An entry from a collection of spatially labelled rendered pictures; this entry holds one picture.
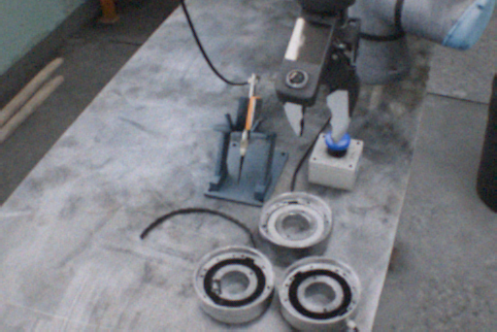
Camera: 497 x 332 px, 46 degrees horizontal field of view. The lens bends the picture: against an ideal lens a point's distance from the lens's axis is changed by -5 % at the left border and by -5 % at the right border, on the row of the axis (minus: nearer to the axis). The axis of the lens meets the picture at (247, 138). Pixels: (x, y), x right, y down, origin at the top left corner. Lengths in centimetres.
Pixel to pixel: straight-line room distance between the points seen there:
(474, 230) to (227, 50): 111
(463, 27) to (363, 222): 37
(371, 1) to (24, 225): 70
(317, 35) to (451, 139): 173
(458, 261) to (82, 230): 130
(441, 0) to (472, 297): 106
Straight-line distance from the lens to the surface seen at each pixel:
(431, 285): 188
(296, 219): 89
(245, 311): 77
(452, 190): 217
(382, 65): 117
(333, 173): 94
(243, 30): 135
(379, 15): 113
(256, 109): 91
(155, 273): 86
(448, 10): 106
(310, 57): 67
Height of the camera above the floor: 147
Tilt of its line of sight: 40 degrees down
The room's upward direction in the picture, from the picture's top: 3 degrees counter-clockwise
